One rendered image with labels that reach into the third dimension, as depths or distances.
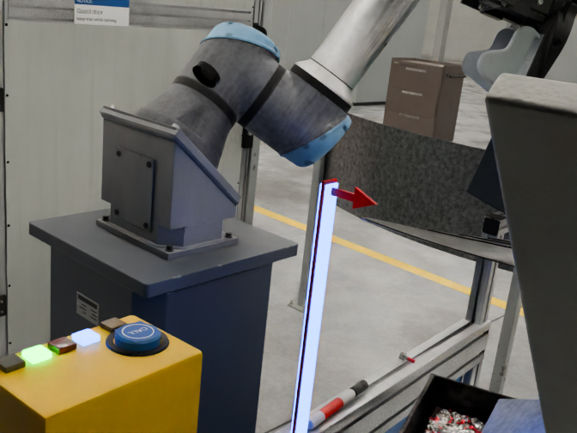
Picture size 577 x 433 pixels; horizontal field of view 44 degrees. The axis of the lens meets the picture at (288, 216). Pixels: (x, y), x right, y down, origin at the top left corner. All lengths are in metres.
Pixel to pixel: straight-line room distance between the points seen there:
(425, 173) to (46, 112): 1.33
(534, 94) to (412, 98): 7.38
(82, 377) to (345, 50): 0.71
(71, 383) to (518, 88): 0.47
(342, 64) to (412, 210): 1.65
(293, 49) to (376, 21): 10.08
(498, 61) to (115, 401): 0.44
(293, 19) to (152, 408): 10.72
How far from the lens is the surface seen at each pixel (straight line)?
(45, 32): 2.23
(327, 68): 1.14
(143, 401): 0.62
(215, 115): 1.10
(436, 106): 7.45
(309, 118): 1.13
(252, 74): 1.12
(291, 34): 11.26
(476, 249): 0.65
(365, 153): 2.90
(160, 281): 0.98
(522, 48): 0.70
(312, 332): 0.84
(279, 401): 2.65
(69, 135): 2.33
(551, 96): 0.20
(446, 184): 2.65
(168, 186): 1.03
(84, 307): 1.13
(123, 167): 1.11
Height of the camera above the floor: 1.38
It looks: 17 degrees down
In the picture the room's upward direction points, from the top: 6 degrees clockwise
